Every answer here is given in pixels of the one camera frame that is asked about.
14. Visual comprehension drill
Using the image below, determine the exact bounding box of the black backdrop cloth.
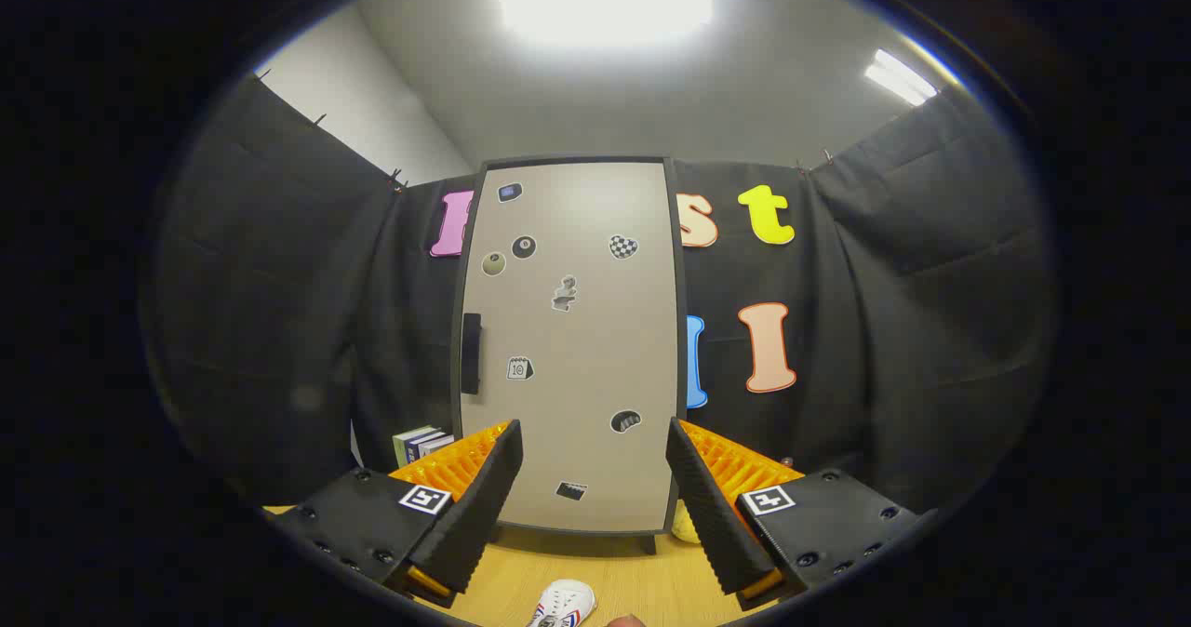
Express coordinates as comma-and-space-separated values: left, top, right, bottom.
140, 69, 1057, 516

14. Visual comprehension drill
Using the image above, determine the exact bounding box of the white striped canvas shoe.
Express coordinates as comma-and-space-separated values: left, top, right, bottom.
527, 580, 596, 627

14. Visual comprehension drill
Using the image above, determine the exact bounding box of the black cabinet door handle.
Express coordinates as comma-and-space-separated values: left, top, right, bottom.
461, 313, 483, 395

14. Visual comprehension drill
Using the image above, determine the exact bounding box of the dark grey shoe cabinet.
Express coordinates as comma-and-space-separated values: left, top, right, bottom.
450, 155, 689, 554

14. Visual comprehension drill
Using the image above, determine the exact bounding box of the small ceiling light panel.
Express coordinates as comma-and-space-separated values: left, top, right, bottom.
863, 48, 939, 107

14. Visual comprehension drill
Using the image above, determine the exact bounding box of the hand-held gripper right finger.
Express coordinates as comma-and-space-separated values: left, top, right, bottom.
665, 417, 922, 611

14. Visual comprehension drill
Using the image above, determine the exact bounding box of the green spine book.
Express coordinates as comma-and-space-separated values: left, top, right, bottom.
393, 425, 435, 467

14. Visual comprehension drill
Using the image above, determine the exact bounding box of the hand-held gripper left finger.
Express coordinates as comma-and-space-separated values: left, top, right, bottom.
270, 420, 524, 609

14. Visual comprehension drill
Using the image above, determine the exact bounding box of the beige shoe cabinet door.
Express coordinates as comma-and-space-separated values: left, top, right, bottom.
460, 162, 680, 533

